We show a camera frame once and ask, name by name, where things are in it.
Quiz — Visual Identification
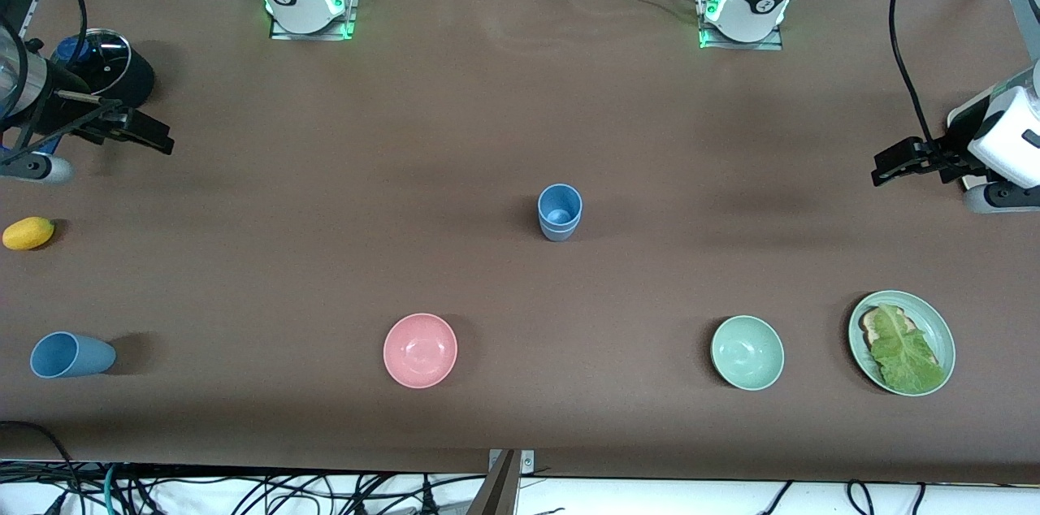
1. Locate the pink bowl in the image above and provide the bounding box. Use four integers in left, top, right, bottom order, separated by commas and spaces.
383, 313, 458, 390

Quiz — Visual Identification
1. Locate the teal floor cable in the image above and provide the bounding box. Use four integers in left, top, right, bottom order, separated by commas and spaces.
101, 464, 124, 515

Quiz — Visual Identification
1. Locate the green bowl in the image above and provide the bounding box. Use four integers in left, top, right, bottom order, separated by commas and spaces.
711, 315, 786, 392

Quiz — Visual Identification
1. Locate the white cutting board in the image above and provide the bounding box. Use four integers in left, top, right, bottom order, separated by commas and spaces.
947, 84, 1040, 195

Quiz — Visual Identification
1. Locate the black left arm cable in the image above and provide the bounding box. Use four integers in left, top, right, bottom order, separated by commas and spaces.
890, 0, 950, 146

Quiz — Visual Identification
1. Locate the grey beam under table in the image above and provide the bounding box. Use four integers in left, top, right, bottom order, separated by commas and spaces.
466, 450, 522, 515

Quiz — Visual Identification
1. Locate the green plate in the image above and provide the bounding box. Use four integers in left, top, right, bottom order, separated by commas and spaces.
848, 290, 956, 397

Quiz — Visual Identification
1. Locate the metal table edge bracket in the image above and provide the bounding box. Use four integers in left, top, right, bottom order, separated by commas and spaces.
487, 449, 536, 475

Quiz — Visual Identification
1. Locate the toast slice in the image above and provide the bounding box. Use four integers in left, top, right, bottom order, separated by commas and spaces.
861, 308, 939, 366

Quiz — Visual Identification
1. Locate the brown table cloth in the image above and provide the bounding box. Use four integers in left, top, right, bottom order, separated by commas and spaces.
0, 0, 1040, 487

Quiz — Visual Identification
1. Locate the glass lid with blue knob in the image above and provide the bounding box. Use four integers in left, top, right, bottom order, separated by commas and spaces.
49, 28, 132, 100

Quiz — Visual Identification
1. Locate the green lettuce leaf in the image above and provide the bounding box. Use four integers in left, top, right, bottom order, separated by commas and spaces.
869, 304, 947, 394

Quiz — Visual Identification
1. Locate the yellow lemon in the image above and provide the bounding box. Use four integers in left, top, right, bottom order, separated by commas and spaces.
2, 216, 56, 251

